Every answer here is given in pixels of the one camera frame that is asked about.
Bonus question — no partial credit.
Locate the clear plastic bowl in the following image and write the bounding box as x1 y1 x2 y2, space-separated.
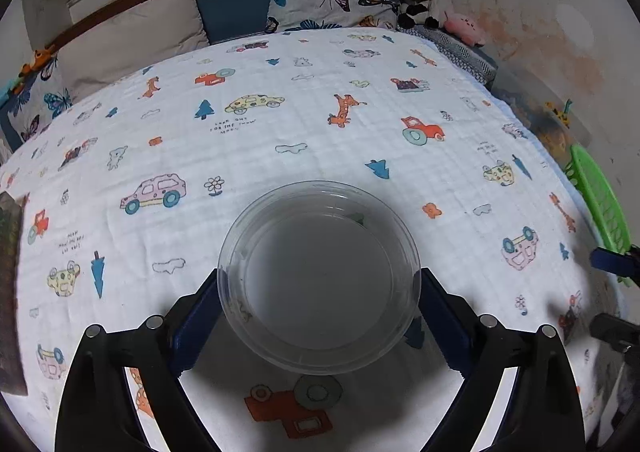
217 181 421 375

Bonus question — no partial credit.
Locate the green plastic mesh basket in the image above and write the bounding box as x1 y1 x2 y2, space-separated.
563 143 634 288

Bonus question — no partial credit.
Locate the printed white table cloth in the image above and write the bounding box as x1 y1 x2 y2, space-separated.
1 28 622 451

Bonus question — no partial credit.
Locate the clear plastic toy bin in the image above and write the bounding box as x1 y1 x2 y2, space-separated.
490 64 592 165

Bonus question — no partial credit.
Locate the dark box of coloured pens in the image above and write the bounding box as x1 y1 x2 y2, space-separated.
0 192 28 397

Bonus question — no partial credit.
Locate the butterfly pillow at left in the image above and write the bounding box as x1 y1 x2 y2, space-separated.
1 56 73 152

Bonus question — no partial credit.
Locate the pink plush toy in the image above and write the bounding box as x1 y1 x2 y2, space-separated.
444 13 486 47

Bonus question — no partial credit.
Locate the beige cushion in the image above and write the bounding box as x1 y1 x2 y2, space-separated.
58 0 209 102

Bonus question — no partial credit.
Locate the butterfly print pillow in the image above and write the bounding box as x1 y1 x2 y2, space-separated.
265 0 399 34

